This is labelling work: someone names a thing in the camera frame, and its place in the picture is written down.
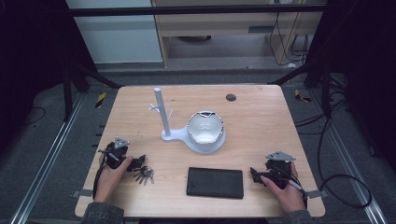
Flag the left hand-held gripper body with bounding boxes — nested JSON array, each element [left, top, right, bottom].
[[98, 136, 138, 172]]

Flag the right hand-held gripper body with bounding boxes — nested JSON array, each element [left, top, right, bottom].
[[263, 150, 297, 190]]

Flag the bunch of metal keys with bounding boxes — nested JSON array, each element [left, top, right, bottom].
[[134, 165, 156, 187]]

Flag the black wallet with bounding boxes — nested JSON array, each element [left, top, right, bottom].
[[186, 166, 245, 200]]

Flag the person's left hand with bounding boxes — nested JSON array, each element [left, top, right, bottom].
[[93, 155, 134, 204]]

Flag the person's right hand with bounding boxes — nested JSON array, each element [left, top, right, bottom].
[[260, 161, 307, 216]]

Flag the white stand with hook pole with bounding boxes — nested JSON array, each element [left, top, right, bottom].
[[148, 87, 228, 156]]

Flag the yellow black floor tape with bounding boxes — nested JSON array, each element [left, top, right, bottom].
[[94, 91, 107, 110], [293, 89, 313, 104]]

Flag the white bowl with silver rim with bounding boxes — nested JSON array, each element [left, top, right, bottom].
[[187, 110, 225, 146]]

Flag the black metal stand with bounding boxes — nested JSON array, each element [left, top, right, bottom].
[[268, 57, 333, 119], [61, 57, 123, 123]]

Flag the white cabinet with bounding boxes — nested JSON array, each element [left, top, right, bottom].
[[65, 0, 164, 65]]

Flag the black curtain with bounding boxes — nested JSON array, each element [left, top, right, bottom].
[[305, 0, 396, 174], [0, 0, 98, 153]]

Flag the light wooden desk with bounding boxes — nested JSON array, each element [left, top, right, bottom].
[[151, 0, 329, 68]]

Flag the black horizontal metal bar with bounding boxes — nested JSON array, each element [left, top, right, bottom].
[[66, 5, 329, 19]]

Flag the right gripper cable with plug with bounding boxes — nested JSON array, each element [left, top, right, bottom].
[[281, 174, 309, 208]]

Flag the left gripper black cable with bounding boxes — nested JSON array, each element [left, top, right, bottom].
[[92, 154, 108, 200]]

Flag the grey metal table bracket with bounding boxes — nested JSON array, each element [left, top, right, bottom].
[[71, 189, 94, 199], [304, 189, 330, 200]]

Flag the aluminium floor rail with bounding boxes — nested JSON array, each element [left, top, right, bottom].
[[307, 89, 389, 224], [8, 92, 87, 224]]

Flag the thin black floor cable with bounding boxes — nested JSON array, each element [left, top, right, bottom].
[[21, 105, 47, 127]]

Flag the black looped floor cable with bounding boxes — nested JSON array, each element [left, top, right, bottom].
[[293, 92, 374, 210]]

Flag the black hanging desk cables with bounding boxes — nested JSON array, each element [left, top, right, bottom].
[[268, 11, 310, 67]]

